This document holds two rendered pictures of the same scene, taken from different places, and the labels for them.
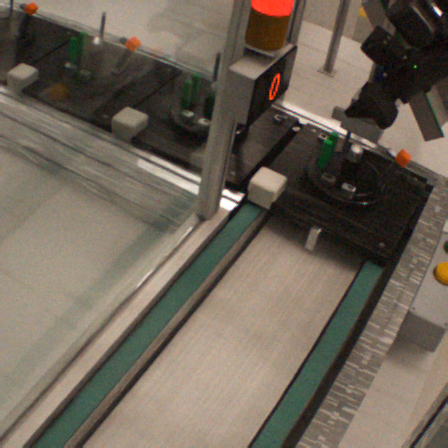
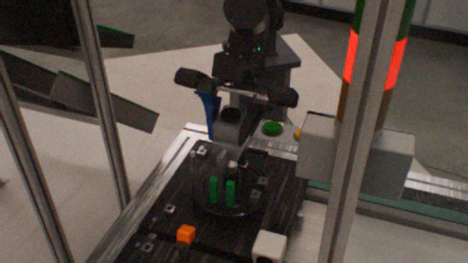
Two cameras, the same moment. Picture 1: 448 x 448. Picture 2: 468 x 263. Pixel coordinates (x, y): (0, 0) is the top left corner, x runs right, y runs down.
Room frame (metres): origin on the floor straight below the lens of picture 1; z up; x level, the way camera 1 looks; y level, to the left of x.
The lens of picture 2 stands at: (0.95, 0.38, 1.54)
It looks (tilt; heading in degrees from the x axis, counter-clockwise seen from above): 38 degrees down; 269
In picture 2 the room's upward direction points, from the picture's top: straight up
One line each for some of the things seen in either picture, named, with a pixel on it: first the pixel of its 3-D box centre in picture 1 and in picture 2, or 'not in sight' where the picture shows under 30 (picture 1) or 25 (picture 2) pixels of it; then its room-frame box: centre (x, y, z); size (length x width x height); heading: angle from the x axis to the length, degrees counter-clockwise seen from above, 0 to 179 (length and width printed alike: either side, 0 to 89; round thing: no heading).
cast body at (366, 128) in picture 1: (361, 109); (228, 133); (0.95, -0.17, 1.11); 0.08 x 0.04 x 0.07; 70
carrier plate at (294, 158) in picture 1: (344, 187); (231, 196); (0.95, -0.18, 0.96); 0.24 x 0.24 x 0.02; 69
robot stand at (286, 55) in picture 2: not in sight; (259, 88); (0.88, -0.55, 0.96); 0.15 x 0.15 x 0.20; 16
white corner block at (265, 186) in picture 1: (266, 188); (269, 251); (0.89, -0.06, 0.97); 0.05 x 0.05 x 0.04; 69
